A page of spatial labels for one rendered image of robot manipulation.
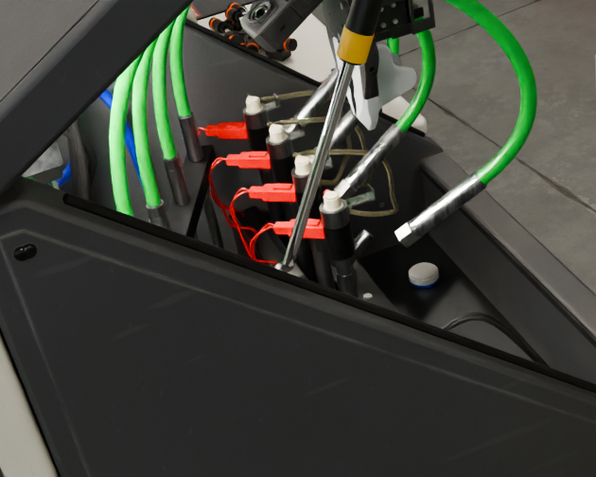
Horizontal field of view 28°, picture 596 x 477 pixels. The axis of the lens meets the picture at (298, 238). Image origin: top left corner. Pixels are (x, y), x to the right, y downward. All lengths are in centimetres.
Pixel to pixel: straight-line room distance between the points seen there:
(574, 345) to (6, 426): 74
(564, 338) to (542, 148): 206
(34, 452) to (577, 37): 332
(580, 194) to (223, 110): 186
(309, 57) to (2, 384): 116
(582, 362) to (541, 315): 9
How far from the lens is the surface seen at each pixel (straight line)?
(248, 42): 183
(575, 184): 322
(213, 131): 140
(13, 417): 76
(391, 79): 111
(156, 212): 120
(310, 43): 187
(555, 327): 136
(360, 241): 120
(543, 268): 137
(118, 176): 108
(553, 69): 378
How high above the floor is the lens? 178
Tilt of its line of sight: 34 degrees down
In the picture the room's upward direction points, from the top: 12 degrees counter-clockwise
